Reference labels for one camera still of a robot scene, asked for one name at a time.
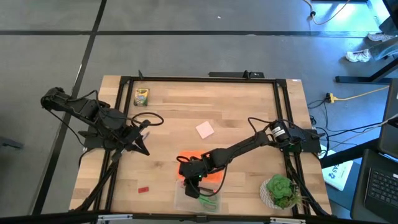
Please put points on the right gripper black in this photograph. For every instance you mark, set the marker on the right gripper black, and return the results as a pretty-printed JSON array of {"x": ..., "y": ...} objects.
[{"x": 192, "y": 169}]

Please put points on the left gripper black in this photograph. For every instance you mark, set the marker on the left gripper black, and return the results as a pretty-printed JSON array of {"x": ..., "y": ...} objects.
[{"x": 130, "y": 137}]

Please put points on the pencil with red end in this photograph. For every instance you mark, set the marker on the pencil with red end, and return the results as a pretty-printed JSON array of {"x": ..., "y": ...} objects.
[{"x": 209, "y": 188}]

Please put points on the orange translucent box lid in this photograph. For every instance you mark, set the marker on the orange translucent box lid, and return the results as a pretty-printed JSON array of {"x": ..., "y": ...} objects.
[{"x": 214, "y": 177}]

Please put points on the yellow green crayon box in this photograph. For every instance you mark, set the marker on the yellow green crayon box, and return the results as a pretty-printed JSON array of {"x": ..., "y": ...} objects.
[{"x": 141, "y": 97}]

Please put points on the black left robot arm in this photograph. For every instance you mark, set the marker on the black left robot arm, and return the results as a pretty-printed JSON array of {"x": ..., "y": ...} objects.
[{"x": 93, "y": 109}]

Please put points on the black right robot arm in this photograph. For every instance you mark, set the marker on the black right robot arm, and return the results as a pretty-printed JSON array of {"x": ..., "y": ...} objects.
[{"x": 242, "y": 146}]

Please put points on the clear plastic pencil box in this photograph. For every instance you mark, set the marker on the clear plastic pencil box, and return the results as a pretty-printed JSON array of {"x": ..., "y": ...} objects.
[{"x": 182, "y": 202}]

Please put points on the small red eraser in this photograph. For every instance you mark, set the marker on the small red eraser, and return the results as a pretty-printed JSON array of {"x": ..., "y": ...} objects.
[{"x": 143, "y": 189}]

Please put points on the pink sticky note pad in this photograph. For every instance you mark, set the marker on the pink sticky note pad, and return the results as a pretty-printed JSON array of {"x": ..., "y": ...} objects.
[{"x": 205, "y": 129}]

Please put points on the succulent in white pot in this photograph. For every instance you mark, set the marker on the succulent in white pot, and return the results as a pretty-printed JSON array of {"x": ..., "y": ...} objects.
[{"x": 280, "y": 186}]

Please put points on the black rig crossbar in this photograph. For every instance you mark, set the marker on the black rig crossbar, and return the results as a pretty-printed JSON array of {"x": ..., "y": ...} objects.
[{"x": 62, "y": 217}]

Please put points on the white printed booklet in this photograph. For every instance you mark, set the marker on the white printed booklet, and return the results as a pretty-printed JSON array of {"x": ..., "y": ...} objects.
[{"x": 339, "y": 174}]

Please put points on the black diagonal desk bar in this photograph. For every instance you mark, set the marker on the black diagonal desk bar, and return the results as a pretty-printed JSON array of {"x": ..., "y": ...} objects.
[{"x": 348, "y": 152}]

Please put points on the black laptop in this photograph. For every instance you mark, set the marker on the black laptop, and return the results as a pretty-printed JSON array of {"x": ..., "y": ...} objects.
[{"x": 382, "y": 186}]

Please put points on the black desk foot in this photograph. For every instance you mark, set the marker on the black desk foot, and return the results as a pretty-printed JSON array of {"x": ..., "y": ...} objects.
[{"x": 357, "y": 79}]

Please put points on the dark monitor panel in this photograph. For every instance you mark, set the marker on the dark monitor panel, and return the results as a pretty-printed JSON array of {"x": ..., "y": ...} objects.
[{"x": 390, "y": 130}]

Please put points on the small black frame bracket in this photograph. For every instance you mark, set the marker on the small black frame bracket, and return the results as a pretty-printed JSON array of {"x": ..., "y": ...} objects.
[{"x": 140, "y": 74}]

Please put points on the silver aluminium post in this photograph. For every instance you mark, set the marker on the silver aluminium post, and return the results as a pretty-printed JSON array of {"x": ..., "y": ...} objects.
[
  {"x": 287, "y": 221},
  {"x": 115, "y": 217}
]

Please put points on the black aluminium table frame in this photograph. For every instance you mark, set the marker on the black aluminium table frame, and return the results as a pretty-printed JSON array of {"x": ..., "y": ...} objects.
[{"x": 202, "y": 79}]

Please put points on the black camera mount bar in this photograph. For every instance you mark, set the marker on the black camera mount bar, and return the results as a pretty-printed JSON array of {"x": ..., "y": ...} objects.
[{"x": 230, "y": 74}]

